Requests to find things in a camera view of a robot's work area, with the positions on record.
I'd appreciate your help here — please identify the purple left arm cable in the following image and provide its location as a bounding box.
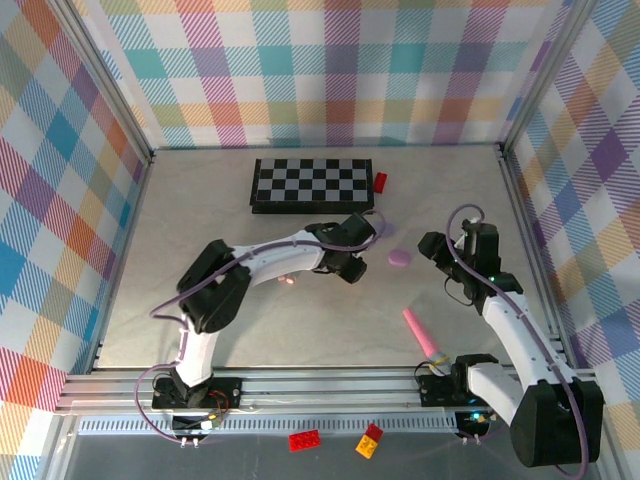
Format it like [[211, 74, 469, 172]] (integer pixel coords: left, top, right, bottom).
[[135, 208, 390, 444]]

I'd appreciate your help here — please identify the yellow and orange toy brick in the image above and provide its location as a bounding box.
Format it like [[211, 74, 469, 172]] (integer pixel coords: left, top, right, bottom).
[[354, 423, 385, 459]]

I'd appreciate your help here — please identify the pink cone toy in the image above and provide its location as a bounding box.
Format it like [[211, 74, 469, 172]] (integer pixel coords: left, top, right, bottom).
[[402, 308, 451, 374]]

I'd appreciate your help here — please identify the slotted grey cable duct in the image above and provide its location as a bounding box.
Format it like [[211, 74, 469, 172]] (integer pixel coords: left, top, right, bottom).
[[78, 418, 460, 435]]

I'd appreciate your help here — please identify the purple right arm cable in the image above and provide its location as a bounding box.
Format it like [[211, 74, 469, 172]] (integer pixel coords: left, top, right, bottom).
[[444, 202, 589, 479]]

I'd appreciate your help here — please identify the aluminium frame post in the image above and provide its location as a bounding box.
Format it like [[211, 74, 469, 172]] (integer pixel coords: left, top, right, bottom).
[[52, 0, 155, 164], [498, 0, 600, 159]]

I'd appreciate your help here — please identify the black and grey chessboard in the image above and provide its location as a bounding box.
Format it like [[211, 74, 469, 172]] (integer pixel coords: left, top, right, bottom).
[[248, 157, 375, 215]]

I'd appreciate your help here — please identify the aluminium side rail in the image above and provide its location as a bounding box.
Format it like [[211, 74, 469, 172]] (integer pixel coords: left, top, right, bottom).
[[497, 142, 571, 361]]

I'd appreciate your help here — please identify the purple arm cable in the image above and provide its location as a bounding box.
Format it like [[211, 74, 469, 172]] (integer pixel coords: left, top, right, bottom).
[[444, 202, 589, 479], [135, 208, 390, 444]]

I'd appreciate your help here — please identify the red toy brick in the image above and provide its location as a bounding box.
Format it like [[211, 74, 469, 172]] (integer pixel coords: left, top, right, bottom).
[[288, 429, 323, 453]]

